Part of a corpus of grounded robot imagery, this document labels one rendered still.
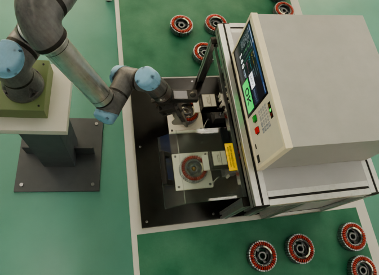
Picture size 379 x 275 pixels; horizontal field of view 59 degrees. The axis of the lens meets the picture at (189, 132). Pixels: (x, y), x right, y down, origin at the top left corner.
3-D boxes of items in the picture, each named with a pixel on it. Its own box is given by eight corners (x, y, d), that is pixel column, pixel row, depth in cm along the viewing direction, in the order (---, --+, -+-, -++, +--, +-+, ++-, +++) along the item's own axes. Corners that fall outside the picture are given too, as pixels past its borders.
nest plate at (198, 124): (169, 134, 140) (169, 133, 139) (165, 102, 145) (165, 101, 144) (203, 132, 143) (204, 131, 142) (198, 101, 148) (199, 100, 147)
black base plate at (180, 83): (141, 228, 125) (141, 227, 123) (129, 81, 149) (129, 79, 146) (258, 214, 135) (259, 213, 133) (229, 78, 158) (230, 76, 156)
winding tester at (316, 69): (256, 171, 103) (285, 148, 84) (231, 53, 118) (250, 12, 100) (366, 160, 111) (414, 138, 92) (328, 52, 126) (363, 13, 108)
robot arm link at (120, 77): (100, 84, 114) (126, 90, 109) (115, 59, 118) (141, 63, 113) (110, 97, 120) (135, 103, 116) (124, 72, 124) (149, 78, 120)
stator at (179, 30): (180, 41, 162) (181, 36, 158) (164, 26, 163) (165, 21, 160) (196, 30, 166) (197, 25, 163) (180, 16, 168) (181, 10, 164)
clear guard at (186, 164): (164, 209, 104) (166, 205, 99) (157, 138, 113) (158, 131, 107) (261, 198, 111) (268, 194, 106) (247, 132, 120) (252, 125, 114)
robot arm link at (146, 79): (136, 62, 111) (158, 66, 107) (151, 76, 121) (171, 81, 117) (128, 83, 109) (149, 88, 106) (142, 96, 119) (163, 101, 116)
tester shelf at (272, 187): (251, 209, 102) (256, 207, 98) (214, 30, 127) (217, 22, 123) (374, 195, 111) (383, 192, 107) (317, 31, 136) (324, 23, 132)
